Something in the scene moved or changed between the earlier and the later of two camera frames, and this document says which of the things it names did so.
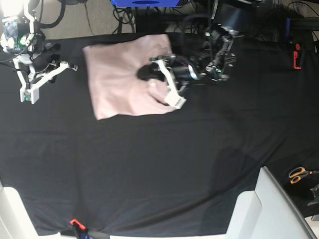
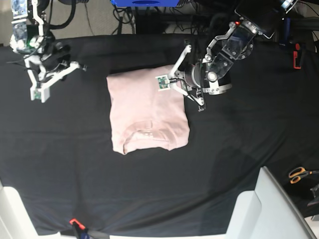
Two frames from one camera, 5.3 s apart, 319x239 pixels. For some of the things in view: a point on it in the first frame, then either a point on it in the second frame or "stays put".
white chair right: x=267 y=212 stays put
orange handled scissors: x=296 y=174 stays put
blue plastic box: x=142 y=3 stays put
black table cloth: x=175 y=175 stays put
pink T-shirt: x=117 y=89 → x=141 y=117
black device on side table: x=315 y=190 stays put
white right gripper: x=171 y=65 → x=174 y=78
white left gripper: x=29 y=92 → x=42 y=90
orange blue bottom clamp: x=80 y=229 stays put
